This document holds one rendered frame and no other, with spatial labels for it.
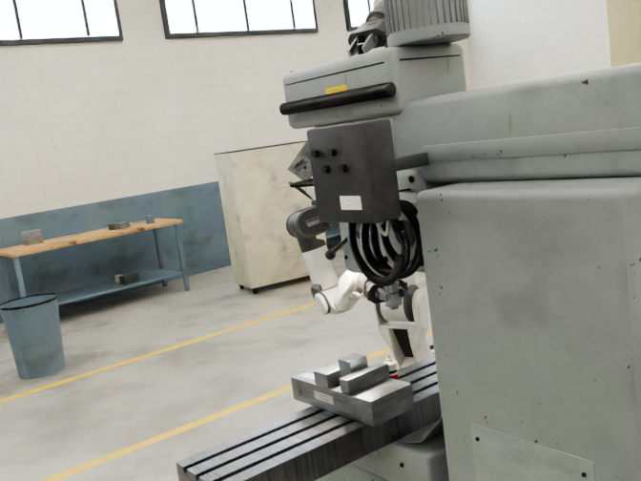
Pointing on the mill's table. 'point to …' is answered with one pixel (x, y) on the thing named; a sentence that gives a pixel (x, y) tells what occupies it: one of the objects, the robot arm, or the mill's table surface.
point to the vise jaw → (327, 375)
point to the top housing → (397, 70)
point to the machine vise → (358, 394)
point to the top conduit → (340, 98)
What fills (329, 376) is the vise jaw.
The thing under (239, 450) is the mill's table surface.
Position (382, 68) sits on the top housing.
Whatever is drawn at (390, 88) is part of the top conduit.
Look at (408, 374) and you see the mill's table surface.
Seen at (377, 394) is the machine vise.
